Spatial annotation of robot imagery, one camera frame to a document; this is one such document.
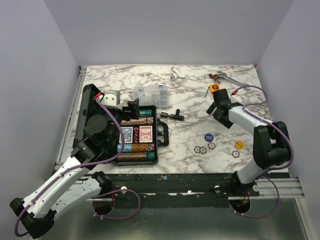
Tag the silver open-end wrench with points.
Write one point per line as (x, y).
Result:
(224, 76)

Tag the black T-shaped pipe fitting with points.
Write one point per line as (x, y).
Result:
(175, 116)

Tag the lower poker chip rows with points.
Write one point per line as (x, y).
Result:
(138, 152)

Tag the clear plastic organizer box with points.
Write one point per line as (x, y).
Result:
(157, 95)

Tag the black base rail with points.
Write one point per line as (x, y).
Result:
(179, 190)

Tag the brown handled tool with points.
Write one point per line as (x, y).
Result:
(215, 77)

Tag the blue playing card deck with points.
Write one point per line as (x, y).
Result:
(127, 134)

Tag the black poker set case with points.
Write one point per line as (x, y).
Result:
(88, 108)

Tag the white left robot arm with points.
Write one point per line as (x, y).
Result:
(65, 180)

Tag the blue small blind button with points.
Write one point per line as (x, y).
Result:
(208, 137)

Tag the green poker chip row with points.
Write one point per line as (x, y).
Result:
(145, 113)

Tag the white poker chip pair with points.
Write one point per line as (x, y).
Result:
(200, 150)

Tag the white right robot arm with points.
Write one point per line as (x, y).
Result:
(271, 143)

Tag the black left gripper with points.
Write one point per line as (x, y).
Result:
(134, 113)

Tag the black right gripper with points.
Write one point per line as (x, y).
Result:
(224, 122)

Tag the yellow dealer button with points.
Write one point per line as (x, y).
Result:
(239, 145)

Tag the white single poker chip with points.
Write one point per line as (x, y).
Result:
(211, 145)

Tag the yellow tape measure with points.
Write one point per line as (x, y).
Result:
(214, 87)

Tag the orange poker chip row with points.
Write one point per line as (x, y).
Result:
(139, 122)

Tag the red dice column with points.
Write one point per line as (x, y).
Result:
(136, 135)

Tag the red playing card deck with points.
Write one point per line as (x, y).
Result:
(145, 134)

